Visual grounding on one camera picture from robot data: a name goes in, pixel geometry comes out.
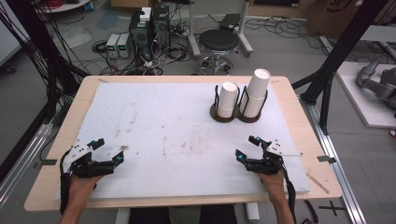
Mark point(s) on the cardboard box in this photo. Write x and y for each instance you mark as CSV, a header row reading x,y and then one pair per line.
x,y
336,15

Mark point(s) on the black metal frame post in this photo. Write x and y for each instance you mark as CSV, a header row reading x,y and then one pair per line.
x,y
342,46

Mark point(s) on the white platform board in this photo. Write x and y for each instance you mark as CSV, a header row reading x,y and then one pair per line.
x,y
358,99

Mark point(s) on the black flat device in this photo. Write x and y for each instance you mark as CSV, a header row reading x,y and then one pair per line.
x,y
230,21

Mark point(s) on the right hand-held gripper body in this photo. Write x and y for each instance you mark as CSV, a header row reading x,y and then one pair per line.
x,y
280,149

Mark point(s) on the light wooden table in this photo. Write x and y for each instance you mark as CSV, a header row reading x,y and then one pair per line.
x,y
311,124

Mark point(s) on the person's left hand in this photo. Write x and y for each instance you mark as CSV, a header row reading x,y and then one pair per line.
x,y
81,186

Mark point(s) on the person's black trousers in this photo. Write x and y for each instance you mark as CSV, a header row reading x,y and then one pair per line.
x,y
149,216

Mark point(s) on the grey power supply unit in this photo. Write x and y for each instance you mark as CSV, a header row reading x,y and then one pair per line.
x,y
112,45
124,46

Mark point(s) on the person's right hand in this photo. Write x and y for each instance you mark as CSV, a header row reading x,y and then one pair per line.
x,y
275,186

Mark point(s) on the thin wooden stick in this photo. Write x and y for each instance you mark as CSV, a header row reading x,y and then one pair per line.
x,y
317,183

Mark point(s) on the dark wooden cup holder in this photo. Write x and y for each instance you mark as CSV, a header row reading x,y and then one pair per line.
x,y
237,117

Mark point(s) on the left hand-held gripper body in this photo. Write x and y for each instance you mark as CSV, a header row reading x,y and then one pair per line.
x,y
79,155

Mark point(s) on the white table leg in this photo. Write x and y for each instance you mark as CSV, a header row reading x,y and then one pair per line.
x,y
252,213

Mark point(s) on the aluminium rail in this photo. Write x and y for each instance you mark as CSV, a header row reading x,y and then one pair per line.
x,y
336,155
28,155

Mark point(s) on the black tape piece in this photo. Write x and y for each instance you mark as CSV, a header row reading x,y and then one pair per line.
x,y
326,159
46,162

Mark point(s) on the stack of white paper cups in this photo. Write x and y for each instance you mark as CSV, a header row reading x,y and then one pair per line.
x,y
257,90
228,99

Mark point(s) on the white board mat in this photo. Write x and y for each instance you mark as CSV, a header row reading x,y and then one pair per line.
x,y
174,130

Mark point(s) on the black computer tower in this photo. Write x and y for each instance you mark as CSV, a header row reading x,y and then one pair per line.
x,y
161,26
140,34

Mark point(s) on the white metal stand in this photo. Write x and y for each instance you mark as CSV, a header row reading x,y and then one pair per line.
x,y
193,40

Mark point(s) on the black round stool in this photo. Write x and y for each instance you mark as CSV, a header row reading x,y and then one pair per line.
x,y
218,39

